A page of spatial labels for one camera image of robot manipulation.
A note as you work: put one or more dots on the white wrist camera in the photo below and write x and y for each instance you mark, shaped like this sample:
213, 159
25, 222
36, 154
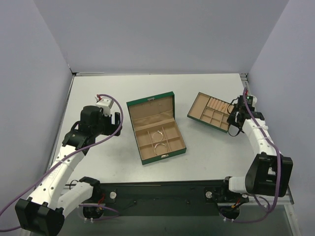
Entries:
251, 100
105, 103

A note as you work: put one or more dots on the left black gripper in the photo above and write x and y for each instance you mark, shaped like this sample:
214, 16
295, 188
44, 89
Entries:
116, 120

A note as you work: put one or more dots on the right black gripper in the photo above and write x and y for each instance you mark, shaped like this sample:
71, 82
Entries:
236, 118

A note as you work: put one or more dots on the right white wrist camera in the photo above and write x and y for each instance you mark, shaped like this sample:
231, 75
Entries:
251, 100

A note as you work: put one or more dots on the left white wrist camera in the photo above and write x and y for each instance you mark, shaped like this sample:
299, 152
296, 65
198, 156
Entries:
105, 103

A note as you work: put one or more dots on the green jewelry box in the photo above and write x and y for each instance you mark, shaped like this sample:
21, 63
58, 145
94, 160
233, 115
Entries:
150, 114

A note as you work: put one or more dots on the aluminium frame rail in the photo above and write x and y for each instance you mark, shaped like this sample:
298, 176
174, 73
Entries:
270, 171

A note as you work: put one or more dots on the silver pearl bangle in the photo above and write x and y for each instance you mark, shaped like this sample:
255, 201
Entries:
161, 149
157, 136

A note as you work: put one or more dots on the green tray with compartments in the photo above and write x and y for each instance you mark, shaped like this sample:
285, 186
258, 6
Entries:
210, 111

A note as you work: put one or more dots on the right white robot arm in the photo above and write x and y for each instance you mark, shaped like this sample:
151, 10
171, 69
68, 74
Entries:
270, 171

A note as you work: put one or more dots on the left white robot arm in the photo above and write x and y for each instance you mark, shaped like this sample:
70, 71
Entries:
46, 208

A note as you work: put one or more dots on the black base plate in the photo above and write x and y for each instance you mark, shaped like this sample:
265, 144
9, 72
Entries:
171, 198

